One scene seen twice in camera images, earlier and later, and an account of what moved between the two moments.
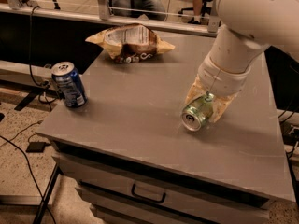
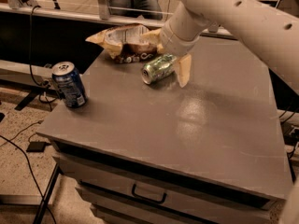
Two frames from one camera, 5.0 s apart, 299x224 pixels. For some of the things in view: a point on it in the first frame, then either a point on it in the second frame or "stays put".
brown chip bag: [130, 43] stays put
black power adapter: [35, 147] stays put
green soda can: [197, 112] -> [158, 68]
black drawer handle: [147, 197] stays put
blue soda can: [69, 84] stays put
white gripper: [220, 79] -> [177, 44]
